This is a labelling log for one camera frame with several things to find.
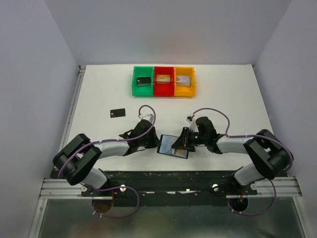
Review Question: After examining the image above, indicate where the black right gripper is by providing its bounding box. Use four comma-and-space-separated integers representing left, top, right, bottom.
171, 126, 208, 149

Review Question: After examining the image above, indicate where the black leather card holder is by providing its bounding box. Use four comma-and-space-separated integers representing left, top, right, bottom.
157, 134, 189, 159

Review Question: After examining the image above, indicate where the grey credit card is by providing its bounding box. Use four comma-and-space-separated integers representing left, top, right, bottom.
110, 108, 126, 118

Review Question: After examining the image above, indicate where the silver VIP credit card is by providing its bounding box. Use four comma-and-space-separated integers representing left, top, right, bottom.
158, 135, 178, 155

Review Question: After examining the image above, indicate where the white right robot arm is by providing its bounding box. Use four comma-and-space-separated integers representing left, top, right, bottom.
171, 117, 293, 194

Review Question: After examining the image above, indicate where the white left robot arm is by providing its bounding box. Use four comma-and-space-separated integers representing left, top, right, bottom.
53, 115, 160, 196

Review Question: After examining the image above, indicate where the black credit card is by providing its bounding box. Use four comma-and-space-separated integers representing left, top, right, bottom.
136, 76, 152, 87

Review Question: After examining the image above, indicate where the gold credit card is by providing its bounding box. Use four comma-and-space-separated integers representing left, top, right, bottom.
156, 74, 171, 84

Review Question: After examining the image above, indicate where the red plastic bin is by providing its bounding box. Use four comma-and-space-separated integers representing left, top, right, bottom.
153, 66, 174, 97

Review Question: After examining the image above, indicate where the green plastic bin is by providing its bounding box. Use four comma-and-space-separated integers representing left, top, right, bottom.
132, 66, 154, 97

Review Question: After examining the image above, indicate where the yellow plastic bin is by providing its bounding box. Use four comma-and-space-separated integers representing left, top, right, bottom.
174, 66, 196, 98

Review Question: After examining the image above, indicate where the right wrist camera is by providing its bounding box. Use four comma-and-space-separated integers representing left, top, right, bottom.
186, 114, 198, 132

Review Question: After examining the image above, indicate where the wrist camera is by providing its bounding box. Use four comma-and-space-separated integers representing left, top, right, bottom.
186, 114, 198, 132
138, 114, 154, 123

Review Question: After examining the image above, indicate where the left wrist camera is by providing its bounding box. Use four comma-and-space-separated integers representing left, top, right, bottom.
138, 114, 154, 123

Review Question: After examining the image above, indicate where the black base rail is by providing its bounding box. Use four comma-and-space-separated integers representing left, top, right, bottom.
81, 171, 257, 207

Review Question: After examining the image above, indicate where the aluminium frame rail left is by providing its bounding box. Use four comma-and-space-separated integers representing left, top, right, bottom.
28, 65, 87, 238

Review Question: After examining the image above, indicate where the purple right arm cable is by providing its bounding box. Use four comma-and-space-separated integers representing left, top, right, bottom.
190, 108, 295, 216

